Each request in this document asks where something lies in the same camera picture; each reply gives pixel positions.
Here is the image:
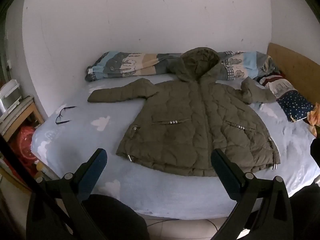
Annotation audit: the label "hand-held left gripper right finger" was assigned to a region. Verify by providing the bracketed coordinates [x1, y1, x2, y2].
[211, 148, 294, 240]

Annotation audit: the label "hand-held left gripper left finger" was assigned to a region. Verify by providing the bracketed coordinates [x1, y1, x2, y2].
[26, 148, 108, 240]

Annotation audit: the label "olive green hooded puffer jacket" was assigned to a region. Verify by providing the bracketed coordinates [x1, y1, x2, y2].
[87, 47, 281, 178]

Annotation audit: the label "light blue cloud bedsheet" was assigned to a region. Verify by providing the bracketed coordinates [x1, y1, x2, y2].
[30, 72, 320, 220]

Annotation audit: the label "orange cloth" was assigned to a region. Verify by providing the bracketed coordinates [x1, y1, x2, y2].
[306, 104, 320, 137]

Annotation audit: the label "navy star-patterned pillow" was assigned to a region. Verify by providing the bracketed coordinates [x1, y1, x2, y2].
[276, 90, 315, 123]

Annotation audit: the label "person's dark trouser leg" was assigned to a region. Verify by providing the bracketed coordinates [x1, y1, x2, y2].
[82, 194, 150, 240]
[287, 180, 320, 240]

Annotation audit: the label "black eyeglasses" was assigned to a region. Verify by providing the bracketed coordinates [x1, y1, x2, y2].
[55, 106, 77, 125]

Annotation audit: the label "red bag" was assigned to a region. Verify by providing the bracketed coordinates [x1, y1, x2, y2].
[10, 125, 38, 165]

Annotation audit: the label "wooden side table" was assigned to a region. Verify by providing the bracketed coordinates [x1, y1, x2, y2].
[0, 96, 45, 143]

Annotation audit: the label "wooden headboard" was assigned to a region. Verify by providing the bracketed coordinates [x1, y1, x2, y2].
[266, 42, 320, 105]

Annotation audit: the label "rolled patterned quilt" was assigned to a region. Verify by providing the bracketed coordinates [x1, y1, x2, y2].
[84, 51, 279, 82]

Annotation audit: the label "white storage rack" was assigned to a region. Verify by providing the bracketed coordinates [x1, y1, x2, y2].
[0, 79, 23, 117]

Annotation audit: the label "black cable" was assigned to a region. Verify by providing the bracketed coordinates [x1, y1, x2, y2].
[0, 132, 75, 240]

